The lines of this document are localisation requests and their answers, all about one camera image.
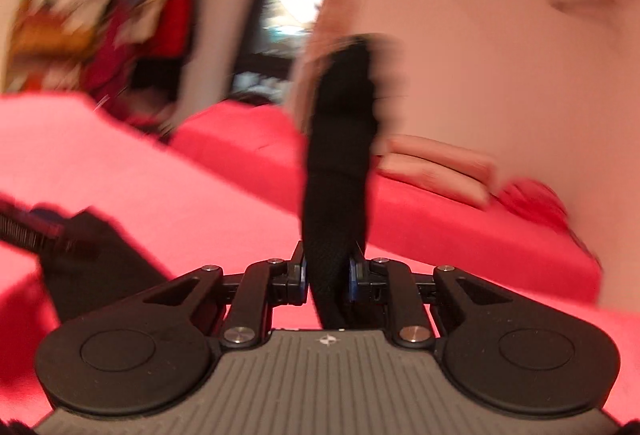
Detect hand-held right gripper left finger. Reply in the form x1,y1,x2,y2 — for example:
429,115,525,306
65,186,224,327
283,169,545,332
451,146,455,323
142,240,308,348

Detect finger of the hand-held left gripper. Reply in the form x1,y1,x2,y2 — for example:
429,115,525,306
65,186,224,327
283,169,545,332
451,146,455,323
0,200,70,253

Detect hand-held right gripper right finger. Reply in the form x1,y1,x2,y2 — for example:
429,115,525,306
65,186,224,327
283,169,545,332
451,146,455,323
347,241,515,348

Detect black pants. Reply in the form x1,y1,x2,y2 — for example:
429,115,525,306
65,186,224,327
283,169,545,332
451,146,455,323
39,33,398,331

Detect red bed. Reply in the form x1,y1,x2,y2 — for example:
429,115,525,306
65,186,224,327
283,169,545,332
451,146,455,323
170,101,603,303

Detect pink blanket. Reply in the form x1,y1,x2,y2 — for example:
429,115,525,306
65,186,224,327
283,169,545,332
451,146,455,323
0,92,640,428

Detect folded red blanket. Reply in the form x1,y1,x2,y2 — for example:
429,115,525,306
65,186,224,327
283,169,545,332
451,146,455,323
499,178,573,232

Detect rack of hanging clothes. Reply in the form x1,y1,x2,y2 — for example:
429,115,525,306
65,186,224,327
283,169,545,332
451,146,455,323
4,0,202,138

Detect pink patterned curtain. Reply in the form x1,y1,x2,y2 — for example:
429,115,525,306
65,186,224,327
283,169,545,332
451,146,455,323
287,0,401,136

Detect dark framed window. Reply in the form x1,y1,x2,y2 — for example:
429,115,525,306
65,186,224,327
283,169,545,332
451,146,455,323
235,0,347,103

